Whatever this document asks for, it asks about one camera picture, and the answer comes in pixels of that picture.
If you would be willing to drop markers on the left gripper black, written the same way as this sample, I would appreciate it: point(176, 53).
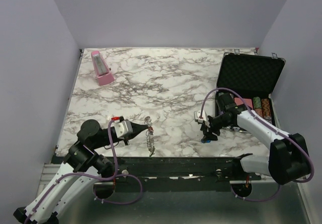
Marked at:
point(137, 129)

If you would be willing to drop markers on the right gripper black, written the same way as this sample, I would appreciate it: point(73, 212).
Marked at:
point(209, 135)

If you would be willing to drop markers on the metal disc with key rings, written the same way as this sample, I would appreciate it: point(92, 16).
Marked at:
point(149, 136)

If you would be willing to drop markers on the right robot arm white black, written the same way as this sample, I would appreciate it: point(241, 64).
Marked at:
point(288, 159)

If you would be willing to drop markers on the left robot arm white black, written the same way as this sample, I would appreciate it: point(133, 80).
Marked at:
point(91, 159)

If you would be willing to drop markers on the pink warning card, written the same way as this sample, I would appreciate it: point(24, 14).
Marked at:
point(239, 102)

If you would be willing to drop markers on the green poker chip stack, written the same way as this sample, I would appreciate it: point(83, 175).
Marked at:
point(257, 105)

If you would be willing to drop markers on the pink metronome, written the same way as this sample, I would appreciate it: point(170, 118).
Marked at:
point(102, 71)

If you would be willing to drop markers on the orange poker chip stack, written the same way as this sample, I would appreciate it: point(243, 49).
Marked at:
point(266, 109)

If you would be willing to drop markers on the black foam-lined case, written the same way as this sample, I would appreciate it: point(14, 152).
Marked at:
point(245, 76)

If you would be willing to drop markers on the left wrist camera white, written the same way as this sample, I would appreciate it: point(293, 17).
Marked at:
point(123, 129)

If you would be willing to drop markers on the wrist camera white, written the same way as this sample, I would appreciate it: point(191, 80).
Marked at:
point(201, 117)
point(123, 129)

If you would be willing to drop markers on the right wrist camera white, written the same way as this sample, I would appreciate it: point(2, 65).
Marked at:
point(201, 117)

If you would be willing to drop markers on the black mounting base plate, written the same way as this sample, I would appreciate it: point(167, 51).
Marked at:
point(175, 175)

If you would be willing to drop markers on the aluminium rail frame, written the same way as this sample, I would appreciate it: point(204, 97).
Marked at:
point(106, 175)

